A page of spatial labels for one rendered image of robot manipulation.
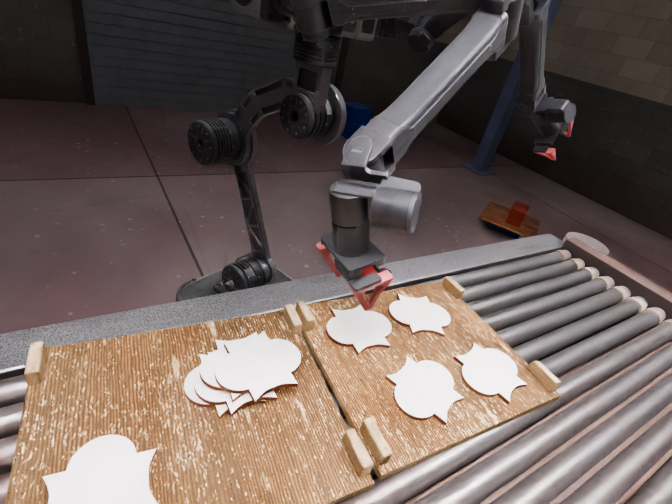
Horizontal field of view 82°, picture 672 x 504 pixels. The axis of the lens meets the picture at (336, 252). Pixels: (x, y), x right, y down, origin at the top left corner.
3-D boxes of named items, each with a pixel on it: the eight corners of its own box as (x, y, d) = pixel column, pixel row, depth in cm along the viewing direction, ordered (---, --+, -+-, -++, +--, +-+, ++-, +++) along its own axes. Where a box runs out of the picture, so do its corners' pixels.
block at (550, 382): (524, 368, 76) (531, 359, 75) (530, 366, 77) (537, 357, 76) (549, 393, 72) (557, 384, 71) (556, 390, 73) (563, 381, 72)
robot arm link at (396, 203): (362, 171, 64) (352, 134, 57) (431, 181, 60) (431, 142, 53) (339, 232, 60) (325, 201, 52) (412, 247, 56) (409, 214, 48)
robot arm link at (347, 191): (337, 170, 57) (321, 188, 53) (382, 176, 55) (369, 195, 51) (340, 210, 61) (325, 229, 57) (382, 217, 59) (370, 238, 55)
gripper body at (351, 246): (353, 233, 67) (352, 196, 62) (386, 266, 60) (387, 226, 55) (320, 245, 65) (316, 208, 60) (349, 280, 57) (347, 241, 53)
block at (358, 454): (340, 439, 56) (344, 428, 55) (351, 435, 57) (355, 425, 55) (359, 480, 52) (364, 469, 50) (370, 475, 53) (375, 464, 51)
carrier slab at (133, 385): (35, 356, 59) (33, 349, 58) (288, 314, 78) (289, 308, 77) (-19, 656, 34) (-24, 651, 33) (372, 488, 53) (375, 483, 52)
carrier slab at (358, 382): (290, 312, 78) (291, 306, 77) (441, 285, 98) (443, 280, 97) (379, 481, 54) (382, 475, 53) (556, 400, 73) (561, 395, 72)
